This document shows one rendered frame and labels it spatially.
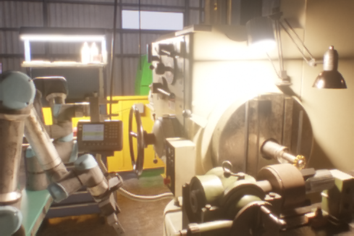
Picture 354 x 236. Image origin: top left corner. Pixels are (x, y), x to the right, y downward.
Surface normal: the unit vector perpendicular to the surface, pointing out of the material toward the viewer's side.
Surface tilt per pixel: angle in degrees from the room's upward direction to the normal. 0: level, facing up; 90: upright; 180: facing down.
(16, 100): 80
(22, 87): 83
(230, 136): 90
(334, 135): 90
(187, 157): 90
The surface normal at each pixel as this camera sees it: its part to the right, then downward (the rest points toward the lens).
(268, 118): 0.31, 0.14
